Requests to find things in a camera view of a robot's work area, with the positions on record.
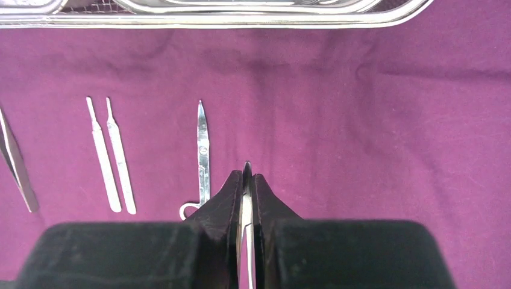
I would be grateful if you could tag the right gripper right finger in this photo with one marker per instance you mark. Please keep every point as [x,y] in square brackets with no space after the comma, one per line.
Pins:
[292,252]

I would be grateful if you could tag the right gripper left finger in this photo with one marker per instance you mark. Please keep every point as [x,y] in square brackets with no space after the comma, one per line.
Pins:
[199,252]

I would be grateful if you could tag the steel surgical scissors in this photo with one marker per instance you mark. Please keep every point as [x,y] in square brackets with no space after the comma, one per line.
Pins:
[203,154]
[246,228]

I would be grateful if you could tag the purple cloth wrap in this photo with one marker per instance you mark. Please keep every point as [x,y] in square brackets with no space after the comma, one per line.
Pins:
[405,122]

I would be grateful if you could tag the steel instrument tray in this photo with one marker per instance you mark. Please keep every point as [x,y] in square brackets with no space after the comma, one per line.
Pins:
[138,14]

